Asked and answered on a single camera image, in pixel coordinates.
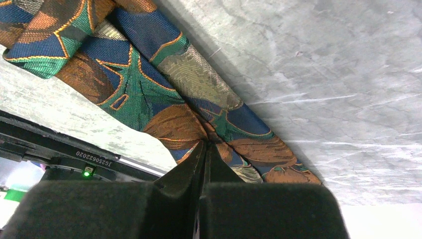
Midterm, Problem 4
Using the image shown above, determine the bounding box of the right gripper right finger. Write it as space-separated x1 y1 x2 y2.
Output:
199 143 349 239

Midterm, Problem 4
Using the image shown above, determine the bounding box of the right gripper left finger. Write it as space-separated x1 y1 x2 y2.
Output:
0 141 207 239

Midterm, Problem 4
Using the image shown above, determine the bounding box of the colourful patterned tie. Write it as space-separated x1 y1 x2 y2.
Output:
0 0 320 184

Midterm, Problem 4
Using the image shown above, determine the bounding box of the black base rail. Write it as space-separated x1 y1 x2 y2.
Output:
0 111 166 182

